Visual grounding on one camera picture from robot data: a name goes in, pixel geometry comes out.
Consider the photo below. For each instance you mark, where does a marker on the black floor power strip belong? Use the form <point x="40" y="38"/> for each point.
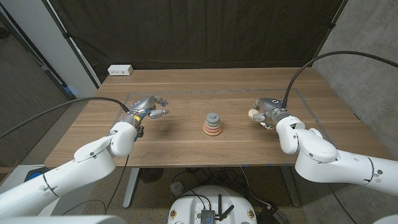
<point x="270" y="216"/>

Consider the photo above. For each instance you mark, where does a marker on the black floor fan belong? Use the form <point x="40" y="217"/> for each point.
<point x="150" y="175"/>

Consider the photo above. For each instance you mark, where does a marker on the coral red hanoi disc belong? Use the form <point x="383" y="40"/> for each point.
<point x="213" y="131"/>

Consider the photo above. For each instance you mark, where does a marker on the small beige hanoi disc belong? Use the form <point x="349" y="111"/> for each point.
<point x="251" y="112"/>

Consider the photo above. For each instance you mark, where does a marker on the dusty pink hanoi disc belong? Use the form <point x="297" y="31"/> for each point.
<point x="213" y="127"/>

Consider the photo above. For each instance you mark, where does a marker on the grey hanoi disc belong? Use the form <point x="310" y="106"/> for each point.
<point x="213" y="116"/>

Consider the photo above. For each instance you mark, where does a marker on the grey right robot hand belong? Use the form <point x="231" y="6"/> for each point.
<point x="272" y="105"/>

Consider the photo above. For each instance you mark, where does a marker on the dark table leg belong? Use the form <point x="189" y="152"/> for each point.
<point x="292" y="189"/>

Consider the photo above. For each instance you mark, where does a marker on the green hanoi disc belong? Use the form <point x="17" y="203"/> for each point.
<point x="213" y="124"/>

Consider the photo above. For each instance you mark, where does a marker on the grey floor cylinder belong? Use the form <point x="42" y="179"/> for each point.
<point x="177" y="188"/>

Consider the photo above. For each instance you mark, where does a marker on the large orange hanoi disc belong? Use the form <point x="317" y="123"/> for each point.
<point x="213" y="134"/>

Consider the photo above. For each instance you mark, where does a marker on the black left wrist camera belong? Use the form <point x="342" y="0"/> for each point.
<point x="140" y="132"/>

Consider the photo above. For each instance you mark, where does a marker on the black antenna radio module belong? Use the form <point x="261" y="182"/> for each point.
<point x="207" y="216"/>

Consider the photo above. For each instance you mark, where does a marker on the white robot torso base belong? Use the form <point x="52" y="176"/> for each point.
<point x="189" y="202"/>

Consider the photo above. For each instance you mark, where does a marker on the white power outlet box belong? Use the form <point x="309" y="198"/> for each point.
<point x="120" y="70"/>

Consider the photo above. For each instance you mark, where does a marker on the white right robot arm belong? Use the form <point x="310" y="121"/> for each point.
<point x="320" y="155"/>

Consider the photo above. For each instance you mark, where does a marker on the black backdrop stand pole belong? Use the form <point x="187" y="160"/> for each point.
<point x="67" y="35"/>
<point x="333" y="25"/>

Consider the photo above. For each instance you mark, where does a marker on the black backdrop curtain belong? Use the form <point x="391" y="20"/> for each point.
<point x="199" y="31"/>

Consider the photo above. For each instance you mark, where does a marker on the light grey table leg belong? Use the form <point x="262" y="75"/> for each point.
<point x="130" y="186"/>

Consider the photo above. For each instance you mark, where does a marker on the blue foot pad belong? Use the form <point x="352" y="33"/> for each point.
<point x="33" y="173"/>

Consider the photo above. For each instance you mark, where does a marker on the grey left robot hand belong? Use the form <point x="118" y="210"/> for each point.
<point x="143" y="104"/>

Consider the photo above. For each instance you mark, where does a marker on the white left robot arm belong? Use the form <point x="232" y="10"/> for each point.
<point x="77" y="172"/>

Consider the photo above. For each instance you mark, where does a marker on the white pedal board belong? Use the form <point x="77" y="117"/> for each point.
<point x="12" y="177"/>

